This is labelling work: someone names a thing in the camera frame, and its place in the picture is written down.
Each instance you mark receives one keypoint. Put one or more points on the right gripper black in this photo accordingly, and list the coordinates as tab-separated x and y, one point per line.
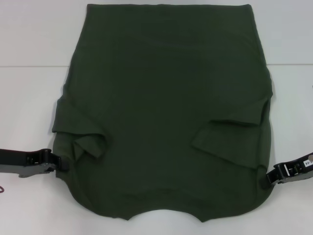
308	171

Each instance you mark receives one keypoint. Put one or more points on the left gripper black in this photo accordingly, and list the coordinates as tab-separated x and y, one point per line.
12	159

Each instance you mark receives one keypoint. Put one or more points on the dark green t-shirt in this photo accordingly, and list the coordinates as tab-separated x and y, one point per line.
161	98

